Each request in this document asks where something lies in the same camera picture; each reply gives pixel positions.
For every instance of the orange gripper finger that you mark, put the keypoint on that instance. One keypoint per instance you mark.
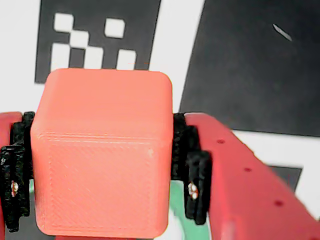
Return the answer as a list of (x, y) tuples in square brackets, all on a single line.
[(15, 162), (250, 200)]

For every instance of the orange cube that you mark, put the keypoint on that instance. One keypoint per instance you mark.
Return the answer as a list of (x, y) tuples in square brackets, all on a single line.
[(102, 150)]

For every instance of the checkerboard marker board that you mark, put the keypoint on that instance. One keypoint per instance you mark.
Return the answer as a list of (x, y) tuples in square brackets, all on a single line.
[(250, 75)]

